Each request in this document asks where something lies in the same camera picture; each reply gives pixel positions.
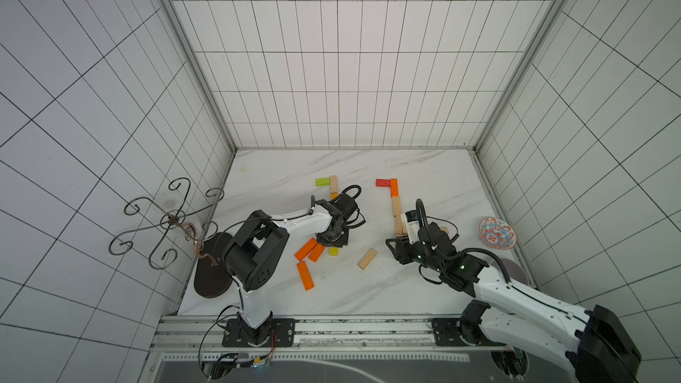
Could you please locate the purple bowl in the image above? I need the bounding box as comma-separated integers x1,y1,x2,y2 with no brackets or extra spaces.
501,258,530,285

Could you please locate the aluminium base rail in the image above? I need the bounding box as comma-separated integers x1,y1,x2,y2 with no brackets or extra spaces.
153,313,581,355

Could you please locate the natural wood block top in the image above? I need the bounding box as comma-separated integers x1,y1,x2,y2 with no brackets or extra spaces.
330,176,339,193

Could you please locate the orange block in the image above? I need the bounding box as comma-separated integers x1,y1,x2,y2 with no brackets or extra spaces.
308,244,326,262
390,178,399,197
297,262,315,291
294,238,317,262

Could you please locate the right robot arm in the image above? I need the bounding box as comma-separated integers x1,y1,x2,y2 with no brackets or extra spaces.
386,223,642,382

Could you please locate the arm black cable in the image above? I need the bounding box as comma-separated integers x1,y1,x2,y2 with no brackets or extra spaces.
308,184,367,230
414,198,513,285

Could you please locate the black round plate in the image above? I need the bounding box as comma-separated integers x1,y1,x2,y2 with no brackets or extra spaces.
193,232,232,299

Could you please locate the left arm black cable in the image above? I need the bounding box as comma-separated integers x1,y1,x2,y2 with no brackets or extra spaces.
308,184,367,230

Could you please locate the lime green block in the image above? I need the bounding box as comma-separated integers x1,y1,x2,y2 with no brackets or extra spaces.
315,177,331,187

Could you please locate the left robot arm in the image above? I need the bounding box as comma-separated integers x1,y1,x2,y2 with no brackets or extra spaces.
215,200,358,347

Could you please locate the patterned red blue plate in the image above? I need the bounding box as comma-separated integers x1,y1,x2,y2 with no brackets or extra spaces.
479,217,517,250

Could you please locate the natural wood block diagonal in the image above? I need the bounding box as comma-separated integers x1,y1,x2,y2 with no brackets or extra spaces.
395,216,405,236
358,248,377,271

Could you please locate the metal scroll wall ornament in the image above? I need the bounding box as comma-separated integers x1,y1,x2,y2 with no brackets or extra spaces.
107,177,225,271

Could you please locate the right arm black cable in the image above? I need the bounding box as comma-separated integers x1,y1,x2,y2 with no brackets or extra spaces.
414,198,513,285

